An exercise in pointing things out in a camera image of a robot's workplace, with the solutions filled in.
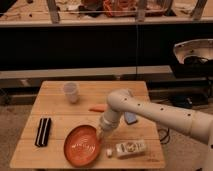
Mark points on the cream cylindrical gripper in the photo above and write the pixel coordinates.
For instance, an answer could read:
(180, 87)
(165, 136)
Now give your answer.
(109, 121)

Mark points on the orange ceramic bowl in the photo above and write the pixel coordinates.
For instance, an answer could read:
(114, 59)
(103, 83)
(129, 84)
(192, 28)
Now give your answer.
(81, 146)

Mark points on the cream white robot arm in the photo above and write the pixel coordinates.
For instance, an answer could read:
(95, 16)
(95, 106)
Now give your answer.
(195, 124)

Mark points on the white robot base shell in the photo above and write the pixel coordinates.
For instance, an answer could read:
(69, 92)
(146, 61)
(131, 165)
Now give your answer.
(202, 48)

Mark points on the orange carrot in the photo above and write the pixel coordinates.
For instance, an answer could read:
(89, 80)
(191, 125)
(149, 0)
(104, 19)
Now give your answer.
(98, 108)

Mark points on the wooden table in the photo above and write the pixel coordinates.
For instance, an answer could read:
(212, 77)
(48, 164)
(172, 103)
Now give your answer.
(52, 103)

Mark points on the translucent plastic cup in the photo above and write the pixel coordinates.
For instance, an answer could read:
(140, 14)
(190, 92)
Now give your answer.
(71, 92)

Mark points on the black white striped case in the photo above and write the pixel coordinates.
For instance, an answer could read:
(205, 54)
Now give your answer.
(43, 132)

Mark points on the orange basket on shelf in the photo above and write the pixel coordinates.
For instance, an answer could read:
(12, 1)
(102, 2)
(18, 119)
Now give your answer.
(119, 8)

